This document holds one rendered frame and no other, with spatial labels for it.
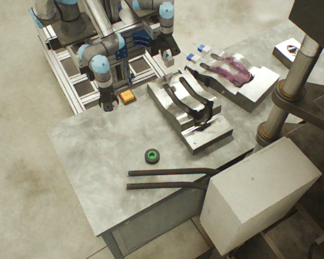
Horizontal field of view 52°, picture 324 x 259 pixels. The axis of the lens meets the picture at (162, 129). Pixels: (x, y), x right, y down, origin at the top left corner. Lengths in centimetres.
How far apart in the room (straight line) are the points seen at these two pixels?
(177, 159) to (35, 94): 185
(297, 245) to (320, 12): 115
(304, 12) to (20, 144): 251
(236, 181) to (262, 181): 8
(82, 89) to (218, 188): 209
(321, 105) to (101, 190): 110
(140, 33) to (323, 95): 137
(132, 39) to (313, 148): 140
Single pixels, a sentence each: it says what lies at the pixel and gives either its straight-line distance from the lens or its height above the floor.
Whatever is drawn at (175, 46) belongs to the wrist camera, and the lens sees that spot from 189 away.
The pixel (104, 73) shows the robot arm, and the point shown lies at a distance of 155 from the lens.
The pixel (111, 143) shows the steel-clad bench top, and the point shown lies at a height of 80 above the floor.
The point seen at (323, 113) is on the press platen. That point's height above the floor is 154.
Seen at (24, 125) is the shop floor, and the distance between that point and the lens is 310.
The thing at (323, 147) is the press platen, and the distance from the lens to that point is 139.
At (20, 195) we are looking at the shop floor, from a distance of 279.
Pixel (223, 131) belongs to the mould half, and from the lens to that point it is 183.
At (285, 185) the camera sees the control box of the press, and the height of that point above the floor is 147.
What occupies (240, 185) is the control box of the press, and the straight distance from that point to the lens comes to 101.
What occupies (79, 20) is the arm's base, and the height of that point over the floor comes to 111.
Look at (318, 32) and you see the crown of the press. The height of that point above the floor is 183.
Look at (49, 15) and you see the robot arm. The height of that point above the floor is 125.
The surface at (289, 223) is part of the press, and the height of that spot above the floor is 79.
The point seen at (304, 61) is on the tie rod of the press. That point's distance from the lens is 103.
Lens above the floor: 238
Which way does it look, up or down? 57 degrees down
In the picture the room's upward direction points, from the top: 1 degrees counter-clockwise
